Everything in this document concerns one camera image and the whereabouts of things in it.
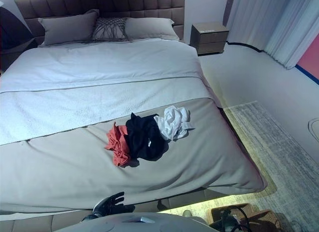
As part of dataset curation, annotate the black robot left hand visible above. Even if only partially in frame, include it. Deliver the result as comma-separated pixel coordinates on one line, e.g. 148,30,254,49
92,191,136,217

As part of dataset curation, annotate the red garment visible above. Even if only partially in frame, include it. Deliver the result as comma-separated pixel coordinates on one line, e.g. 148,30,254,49
104,121,140,167

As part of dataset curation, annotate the black garment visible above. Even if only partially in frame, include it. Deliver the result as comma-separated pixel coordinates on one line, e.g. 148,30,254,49
125,112,169,162

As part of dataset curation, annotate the white t-shirt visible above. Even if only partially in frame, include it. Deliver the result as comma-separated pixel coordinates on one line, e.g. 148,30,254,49
154,105,196,141

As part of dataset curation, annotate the white bed duvet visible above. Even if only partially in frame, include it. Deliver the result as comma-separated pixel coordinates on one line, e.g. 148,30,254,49
0,37,218,146

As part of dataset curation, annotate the brown wicker basket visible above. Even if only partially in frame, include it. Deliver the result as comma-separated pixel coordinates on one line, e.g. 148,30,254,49
208,203,278,232

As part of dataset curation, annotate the grey robot torso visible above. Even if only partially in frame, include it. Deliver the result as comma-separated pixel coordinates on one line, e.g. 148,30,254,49
74,212,212,232

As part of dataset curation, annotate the grey streaked rug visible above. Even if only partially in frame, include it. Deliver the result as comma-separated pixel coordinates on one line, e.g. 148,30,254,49
222,100,319,232

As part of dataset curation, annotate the patterned grey cushion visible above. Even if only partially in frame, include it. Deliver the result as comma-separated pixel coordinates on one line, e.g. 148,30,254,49
91,17,129,41

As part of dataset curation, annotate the flat grey pillow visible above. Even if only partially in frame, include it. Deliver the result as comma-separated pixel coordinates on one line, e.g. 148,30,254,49
124,17,180,42

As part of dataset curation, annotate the large grey pillow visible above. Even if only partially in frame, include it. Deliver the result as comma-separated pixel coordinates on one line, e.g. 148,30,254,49
37,8,100,47

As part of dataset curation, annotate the brown wooden nightstand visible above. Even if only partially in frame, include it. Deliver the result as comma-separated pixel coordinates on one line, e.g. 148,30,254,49
190,21,230,56

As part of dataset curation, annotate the brown padded headboard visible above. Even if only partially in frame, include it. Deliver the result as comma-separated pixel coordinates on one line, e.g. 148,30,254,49
14,0,185,41

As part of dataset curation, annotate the oval white floor mat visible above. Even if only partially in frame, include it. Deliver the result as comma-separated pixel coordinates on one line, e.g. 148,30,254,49
308,117,319,137

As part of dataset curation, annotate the white curtain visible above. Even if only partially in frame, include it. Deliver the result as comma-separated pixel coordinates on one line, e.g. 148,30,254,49
225,0,319,70

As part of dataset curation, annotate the brown bed frame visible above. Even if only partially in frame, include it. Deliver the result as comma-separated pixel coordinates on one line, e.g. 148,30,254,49
0,186,250,232

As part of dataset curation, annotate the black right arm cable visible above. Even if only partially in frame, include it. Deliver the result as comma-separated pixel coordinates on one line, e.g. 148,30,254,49
233,207,253,232

